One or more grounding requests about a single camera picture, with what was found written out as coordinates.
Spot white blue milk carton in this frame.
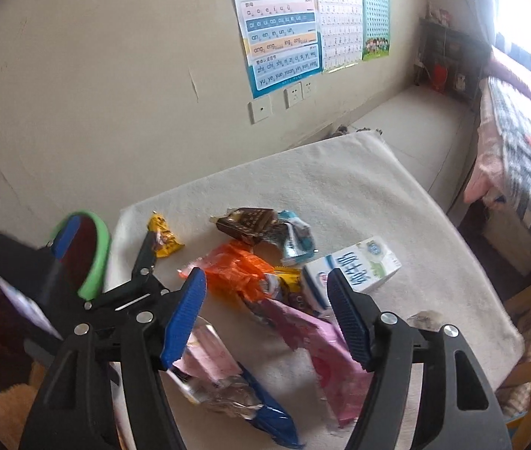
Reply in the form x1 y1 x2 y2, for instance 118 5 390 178
301 236 402 317

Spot orange plastic wrapper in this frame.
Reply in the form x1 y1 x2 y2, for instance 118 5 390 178
178 240 275 303

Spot white wall socket left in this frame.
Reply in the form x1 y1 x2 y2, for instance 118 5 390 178
248 96 273 124

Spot green chart wall poster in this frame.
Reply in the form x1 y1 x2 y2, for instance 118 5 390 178
362 0 391 61

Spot blue pinyin wall poster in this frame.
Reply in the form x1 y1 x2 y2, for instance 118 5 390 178
234 0 323 99

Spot green red trash bin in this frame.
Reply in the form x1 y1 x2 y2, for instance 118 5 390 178
47 210 111 302

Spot pale pink sachet wrapper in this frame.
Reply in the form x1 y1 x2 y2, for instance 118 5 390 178
173 323 242 384

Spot white wall socket middle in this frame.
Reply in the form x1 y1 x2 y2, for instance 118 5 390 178
284 81 303 109

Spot brown chocolate wrapper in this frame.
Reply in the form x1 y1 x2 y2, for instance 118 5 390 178
210 207 278 246

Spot white wall socket right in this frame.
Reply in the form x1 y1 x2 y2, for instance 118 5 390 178
301 78 315 100

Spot white wall socket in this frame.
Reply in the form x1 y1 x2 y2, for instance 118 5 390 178
248 96 273 124
301 78 315 100
284 81 303 109

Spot red container on shelf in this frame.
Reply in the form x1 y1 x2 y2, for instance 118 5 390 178
431 63 449 93

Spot blue foil snack bag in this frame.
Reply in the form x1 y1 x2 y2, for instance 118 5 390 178
166 318 305 450

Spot dark bedside shelf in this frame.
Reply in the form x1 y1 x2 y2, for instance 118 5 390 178
414 18 490 107

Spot grey slippers on floor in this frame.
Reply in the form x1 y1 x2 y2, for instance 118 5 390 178
328 125 383 138

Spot crushed paper cup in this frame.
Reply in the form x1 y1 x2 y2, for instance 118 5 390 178
407 310 444 332

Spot white table cloth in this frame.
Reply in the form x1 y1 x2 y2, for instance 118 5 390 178
106 132 524 449

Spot yellow black snack wrapper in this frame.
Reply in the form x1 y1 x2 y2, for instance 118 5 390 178
261 266 311 312

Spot white chart wall poster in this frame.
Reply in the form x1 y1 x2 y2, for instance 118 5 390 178
317 0 363 72

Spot light blue silver wrapper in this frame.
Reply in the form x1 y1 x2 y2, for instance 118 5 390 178
264 209 317 267

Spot small yellow candy wrapper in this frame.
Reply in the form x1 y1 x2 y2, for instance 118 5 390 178
147 211 184 258

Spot pink snack wrapper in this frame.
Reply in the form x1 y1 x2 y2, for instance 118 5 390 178
258 298 373 429

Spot bed with plaid blanket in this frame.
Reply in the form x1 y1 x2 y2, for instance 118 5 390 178
464 76 531 249

